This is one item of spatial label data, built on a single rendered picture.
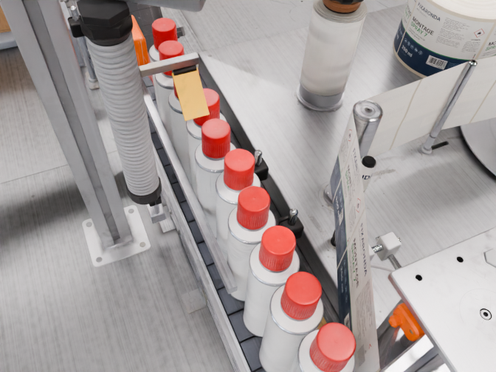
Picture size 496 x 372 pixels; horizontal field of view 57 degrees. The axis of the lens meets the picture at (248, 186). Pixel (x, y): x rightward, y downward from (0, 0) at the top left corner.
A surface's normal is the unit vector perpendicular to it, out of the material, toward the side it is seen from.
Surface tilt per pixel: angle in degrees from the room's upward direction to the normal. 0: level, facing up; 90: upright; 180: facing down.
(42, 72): 90
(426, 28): 90
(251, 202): 2
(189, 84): 48
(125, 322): 0
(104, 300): 0
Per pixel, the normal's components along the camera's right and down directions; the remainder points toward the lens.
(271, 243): 0.08, -0.61
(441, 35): -0.55, 0.66
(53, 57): 0.41, 0.74
